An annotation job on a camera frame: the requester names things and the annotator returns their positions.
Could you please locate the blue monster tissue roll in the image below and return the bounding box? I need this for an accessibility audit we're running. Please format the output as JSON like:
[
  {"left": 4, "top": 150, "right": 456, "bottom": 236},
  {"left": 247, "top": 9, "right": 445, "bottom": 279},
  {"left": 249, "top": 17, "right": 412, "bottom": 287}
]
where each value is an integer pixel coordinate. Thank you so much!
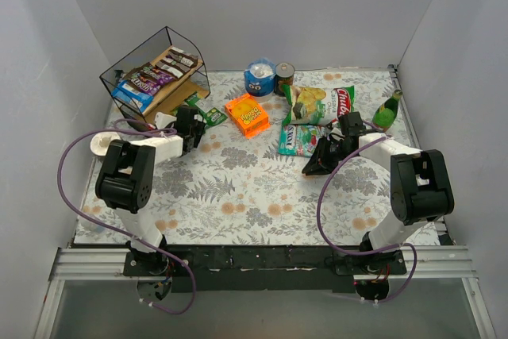
[{"left": 244, "top": 58, "right": 275, "bottom": 103}]

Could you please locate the clear plastic bottle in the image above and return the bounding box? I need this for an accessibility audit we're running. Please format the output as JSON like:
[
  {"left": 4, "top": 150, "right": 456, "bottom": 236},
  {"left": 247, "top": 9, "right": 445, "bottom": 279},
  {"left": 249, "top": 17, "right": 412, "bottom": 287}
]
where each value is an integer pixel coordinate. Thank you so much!
[{"left": 79, "top": 217, "right": 104, "bottom": 234}]

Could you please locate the green Spring candy bag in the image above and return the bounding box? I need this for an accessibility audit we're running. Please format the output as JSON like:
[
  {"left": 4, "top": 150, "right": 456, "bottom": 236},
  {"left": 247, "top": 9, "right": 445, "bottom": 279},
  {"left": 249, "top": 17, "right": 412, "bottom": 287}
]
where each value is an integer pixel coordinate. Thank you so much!
[{"left": 185, "top": 92, "right": 227, "bottom": 127}]

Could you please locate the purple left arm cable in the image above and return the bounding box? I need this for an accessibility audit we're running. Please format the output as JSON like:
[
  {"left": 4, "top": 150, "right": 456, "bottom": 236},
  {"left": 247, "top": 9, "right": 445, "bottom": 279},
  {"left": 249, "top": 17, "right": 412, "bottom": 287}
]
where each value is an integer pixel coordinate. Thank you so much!
[{"left": 57, "top": 118, "right": 198, "bottom": 315}]

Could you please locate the brown chocolate bar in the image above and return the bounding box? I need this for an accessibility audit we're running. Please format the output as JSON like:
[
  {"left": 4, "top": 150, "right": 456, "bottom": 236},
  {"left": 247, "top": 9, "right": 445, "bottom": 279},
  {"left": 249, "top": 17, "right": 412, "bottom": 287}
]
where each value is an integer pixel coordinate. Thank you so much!
[
  {"left": 156, "top": 60, "right": 189, "bottom": 79},
  {"left": 166, "top": 46, "right": 198, "bottom": 68}
]

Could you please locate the wire and wood shelf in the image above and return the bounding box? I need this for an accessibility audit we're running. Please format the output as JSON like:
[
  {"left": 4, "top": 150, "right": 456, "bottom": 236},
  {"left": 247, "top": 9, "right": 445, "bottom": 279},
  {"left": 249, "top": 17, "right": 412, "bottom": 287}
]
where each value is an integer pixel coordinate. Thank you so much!
[{"left": 98, "top": 26, "right": 212, "bottom": 124}]

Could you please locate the orange candy box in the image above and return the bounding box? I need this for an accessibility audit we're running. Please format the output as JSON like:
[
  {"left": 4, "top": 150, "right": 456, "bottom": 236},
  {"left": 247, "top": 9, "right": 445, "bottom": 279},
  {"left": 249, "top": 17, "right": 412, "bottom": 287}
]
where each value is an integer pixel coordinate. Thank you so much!
[{"left": 225, "top": 94, "right": 271, "bottom": 139}]

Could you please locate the teal Fox's candy bag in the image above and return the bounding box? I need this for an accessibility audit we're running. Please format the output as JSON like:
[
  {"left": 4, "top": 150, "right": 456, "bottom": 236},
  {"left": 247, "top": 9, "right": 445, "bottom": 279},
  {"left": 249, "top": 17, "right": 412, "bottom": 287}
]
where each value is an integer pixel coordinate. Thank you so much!
[{"left": 278, "top": 125, "right": 326, "bottom": 157}]

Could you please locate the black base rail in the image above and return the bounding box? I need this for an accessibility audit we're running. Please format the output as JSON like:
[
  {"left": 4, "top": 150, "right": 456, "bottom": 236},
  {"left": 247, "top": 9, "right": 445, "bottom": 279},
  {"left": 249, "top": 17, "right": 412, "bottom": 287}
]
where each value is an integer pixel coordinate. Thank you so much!
[{"left": 123, "top": 245, "right": 406, "bottom": 293}]

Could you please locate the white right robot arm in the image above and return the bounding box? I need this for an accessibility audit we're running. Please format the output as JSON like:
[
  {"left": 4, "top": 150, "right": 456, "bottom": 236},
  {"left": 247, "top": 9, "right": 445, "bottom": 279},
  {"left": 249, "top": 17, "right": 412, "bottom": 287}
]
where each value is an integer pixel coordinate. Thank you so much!
[{"left": 302, "top": 112, "right": 454, "bottom": 256}]

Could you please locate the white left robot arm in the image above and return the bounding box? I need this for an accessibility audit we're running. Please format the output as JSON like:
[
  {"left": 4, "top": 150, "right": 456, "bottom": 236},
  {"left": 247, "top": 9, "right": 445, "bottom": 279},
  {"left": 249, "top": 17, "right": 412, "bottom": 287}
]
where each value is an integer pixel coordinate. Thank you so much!
[{"left": 95, "top": 106, "right": 206, "bottom": 253}]

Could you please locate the purple M&M's candy bag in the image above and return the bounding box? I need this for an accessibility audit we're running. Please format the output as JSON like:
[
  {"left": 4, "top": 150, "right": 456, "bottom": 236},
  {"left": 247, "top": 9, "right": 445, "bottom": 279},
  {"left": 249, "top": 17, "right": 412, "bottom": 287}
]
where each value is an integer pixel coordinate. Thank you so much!
[{"left": 127, "top": 75, "right": 168, "bottom": 95}]

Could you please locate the Chuba cassava chips bag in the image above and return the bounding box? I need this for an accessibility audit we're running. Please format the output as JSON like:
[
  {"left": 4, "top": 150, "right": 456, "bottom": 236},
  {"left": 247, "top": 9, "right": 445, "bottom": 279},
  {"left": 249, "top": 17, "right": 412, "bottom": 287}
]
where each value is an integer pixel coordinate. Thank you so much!
[{"left": 282, "top": 85, "right": 356, "bottom": 126}]

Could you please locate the green glass bottle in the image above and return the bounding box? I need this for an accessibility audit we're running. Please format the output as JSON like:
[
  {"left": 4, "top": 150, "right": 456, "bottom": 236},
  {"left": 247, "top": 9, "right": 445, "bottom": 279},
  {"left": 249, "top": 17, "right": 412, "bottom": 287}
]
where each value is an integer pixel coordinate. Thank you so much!
[{"left": 372, "top": 90, "right": 403, "bottom": 132}]

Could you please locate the dark tin can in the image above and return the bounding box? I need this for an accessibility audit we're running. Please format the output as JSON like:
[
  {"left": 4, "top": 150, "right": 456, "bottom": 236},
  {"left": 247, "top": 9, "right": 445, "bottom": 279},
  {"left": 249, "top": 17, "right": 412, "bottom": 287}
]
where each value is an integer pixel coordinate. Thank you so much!
[{"left": 274, "top": 63, "right": 295, "bottom": 96}]

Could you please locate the brown M&M's candy bag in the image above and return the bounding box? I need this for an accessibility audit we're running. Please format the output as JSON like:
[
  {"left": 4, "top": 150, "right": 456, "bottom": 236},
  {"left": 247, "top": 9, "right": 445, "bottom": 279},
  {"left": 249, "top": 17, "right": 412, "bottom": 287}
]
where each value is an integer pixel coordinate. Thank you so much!
[{"left": 123, "top": 63, "right": 175, "bottom": 84}]

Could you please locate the floral table mat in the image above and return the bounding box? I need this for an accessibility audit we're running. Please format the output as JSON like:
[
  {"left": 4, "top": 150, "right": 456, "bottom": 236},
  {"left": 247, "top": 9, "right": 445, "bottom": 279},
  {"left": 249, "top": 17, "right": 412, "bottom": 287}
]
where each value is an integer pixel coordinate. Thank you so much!
[{"left": 73, "top": 68, "right": 441, "bottom": 247}]

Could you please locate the dark patterned tissue roll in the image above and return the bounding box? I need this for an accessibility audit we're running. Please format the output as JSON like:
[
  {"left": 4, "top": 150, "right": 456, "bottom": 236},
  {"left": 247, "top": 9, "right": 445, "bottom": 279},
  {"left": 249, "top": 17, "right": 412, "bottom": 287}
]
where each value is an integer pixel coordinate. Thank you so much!
[{"left": 90, "top": 132, "right": 121, "bottom": 157}]

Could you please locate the blue wafer bar wrapper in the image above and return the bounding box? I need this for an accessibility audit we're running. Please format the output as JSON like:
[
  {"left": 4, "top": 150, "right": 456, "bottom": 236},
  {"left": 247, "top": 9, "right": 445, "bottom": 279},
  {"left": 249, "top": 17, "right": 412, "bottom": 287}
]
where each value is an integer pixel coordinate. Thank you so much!
[{"left": 112, "top": 80, "right": 153, "bottom": 113}]

